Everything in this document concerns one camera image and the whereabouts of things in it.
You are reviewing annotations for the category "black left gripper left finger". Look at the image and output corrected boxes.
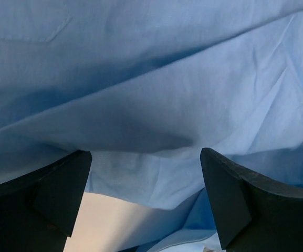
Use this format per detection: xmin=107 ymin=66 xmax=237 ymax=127
xmin=0 ymin=151 xmax=92 ymax=252

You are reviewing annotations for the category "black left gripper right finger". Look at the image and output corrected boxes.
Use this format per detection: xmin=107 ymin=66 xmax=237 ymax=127
xmin=200 ymin=148 xmax=303 ymax=251

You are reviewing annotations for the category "light blue long sleeve shirt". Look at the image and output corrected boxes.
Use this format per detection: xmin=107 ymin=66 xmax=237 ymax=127
xmin=0 ymin=1 xmax=303 ymax=251

